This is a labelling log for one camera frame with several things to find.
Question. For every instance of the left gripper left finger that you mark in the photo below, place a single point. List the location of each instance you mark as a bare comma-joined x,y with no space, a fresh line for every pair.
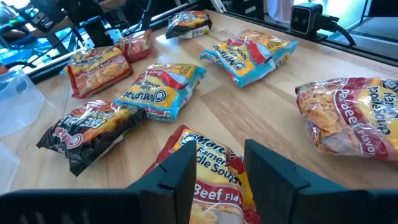
168,186

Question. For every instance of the clear plastic bin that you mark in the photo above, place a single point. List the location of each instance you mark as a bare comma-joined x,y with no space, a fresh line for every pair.
6,168
18,99

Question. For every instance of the black fire noodle packet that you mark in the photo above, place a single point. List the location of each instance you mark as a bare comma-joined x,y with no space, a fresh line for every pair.
186,21
90,133

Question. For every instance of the red Maruchan ramen packet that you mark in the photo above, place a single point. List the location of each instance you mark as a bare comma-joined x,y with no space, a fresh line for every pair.
136,46
214,168
348,118
99,73

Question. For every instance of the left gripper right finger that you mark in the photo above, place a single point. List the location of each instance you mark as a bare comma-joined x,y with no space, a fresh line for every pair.
280,186

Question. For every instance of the blue Maruchan ramen packet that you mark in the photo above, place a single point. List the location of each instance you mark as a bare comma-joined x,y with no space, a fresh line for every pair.
245,60
161,93

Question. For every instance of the small black cube camera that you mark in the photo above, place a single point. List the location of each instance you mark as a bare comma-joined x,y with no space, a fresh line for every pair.
303,18

